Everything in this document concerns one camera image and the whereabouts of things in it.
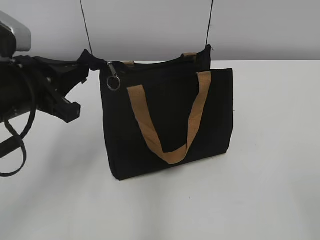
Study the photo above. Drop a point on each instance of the black tote bag tan handles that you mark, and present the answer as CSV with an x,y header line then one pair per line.
x,y
166,114

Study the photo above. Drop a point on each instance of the silver zipper pull with ring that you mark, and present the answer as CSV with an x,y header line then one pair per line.
x,y
114,77

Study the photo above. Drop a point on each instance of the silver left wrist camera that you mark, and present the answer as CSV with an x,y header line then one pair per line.
x,y
14,37

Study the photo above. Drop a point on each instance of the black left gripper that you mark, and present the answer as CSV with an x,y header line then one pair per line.
x,y
24,75

